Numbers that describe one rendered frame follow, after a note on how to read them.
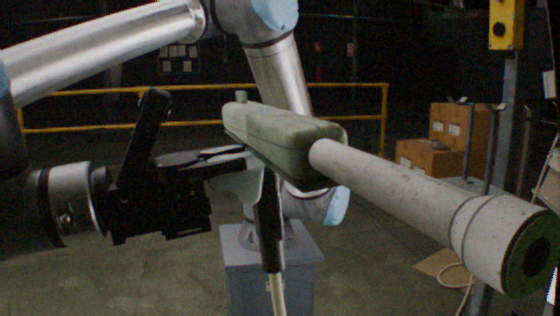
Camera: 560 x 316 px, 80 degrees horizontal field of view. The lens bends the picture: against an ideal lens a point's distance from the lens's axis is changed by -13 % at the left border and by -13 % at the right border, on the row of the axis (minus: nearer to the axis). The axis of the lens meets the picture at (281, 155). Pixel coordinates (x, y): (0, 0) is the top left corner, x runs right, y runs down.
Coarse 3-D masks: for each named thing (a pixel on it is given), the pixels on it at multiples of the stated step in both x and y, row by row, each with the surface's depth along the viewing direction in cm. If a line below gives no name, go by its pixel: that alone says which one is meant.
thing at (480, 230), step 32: (256, 128) 36; (288, 128) 28; (320, 128) 27; (288, 160) 28; (320, 160) 25; (352, 160) 21; (384, 160) 20; (384, 192) 18; (416, 192) 16; (448, 192) 15; (256, 224) 47; (416, 224) 16; (448, 224) 14; (480, 224) 12; (512, 224) 11; (544, 224) 11; (480, 256) 12; (512, 256) 11; (544, 256) 11; (512, 288) 11
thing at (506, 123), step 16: (528, 0) 115; (528, 16) 116; (528, 32) 118; (512, 64) 121; (512, 80) 122; (512, 96) 122; (512, 112) 123; (512, 128) 125; (512, 144) 126; (496, 160) 132; (512, 160) 128; (496, 176) 133; (512, 176) 129; (512, 192) 131; (480, 288) 142; (480, 304) 142
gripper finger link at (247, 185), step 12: (216, 156) 42; (228, 156) 42; (240, 156) 41; (252, 156) 41; (252, 168) 42; (216, 180) 42; (228, 180) 42; (240, 180) 42; (252, 180) 43; (240, 192) 42; (252, 192) 43
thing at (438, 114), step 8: (432, 104) 367; (440, 104) 357; (448, 104) 358; (456, 104) 358; (432, 112) 368; (440, 112) 356; (432, 120) 369; (440, 120) 356; (432, 128) 370; (440, 128) 357; (432, 136) 371; (440, 136) 358
